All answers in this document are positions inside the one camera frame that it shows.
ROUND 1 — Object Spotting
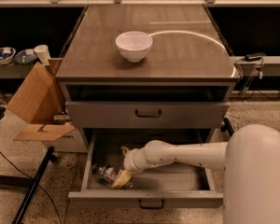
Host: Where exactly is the clear plastic water bottle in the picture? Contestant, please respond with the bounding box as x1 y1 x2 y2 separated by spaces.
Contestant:
92 164 133 189

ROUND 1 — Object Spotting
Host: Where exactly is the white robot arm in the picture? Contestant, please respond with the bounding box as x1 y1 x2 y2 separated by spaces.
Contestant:
113 124 280 224

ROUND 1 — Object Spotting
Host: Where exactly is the grey open middle drawer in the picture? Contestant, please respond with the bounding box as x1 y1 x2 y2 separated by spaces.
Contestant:
69 129 223 209

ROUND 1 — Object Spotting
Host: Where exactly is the grey upper drawer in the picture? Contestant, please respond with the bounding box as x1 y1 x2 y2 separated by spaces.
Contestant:
66 101 230 129

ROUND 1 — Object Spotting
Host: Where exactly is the grey drawer cabinet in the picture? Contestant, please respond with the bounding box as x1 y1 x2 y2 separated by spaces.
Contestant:
57 4 239 130

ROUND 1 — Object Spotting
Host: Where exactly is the black left stand leg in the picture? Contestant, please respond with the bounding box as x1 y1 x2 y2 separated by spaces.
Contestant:
12 147 54 224

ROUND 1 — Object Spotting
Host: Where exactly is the black stand leg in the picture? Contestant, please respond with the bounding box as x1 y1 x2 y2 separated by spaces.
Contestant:
12 147 54 224
220 118 234 136

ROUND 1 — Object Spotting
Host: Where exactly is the brown cardboard box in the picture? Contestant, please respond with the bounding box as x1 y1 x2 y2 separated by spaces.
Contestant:
7 63 88 153

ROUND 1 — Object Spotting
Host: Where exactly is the black right stand leg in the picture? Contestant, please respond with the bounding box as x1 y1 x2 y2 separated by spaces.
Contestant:
220 118 234 136

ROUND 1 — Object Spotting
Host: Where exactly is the white ceramic bowl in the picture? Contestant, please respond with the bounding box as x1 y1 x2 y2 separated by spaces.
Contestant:
116 31 153 63

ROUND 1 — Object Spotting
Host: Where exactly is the white paper cup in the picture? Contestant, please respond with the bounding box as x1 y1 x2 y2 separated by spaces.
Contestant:
34 45 50 64

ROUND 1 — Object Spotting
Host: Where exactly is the blue patterned bowl right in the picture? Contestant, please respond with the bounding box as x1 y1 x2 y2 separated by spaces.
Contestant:
14 49 38 65

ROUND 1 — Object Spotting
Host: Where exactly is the blue patterned bowl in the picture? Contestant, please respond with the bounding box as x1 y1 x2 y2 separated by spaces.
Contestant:
0 47 16 65
14 49 38 65

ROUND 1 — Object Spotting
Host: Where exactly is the grey side shelf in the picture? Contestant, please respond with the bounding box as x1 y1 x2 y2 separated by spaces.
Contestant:
0 63 34 79

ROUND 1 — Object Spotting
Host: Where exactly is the blue patterned bowl left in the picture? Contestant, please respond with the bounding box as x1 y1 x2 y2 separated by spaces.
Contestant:
0 47 16 65

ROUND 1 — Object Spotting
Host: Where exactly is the black power adapter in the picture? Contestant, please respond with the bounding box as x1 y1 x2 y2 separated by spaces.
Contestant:
245 52 265 62

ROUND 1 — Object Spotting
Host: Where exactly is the black floor cable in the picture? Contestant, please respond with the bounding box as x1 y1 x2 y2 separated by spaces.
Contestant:
0 139 63 224

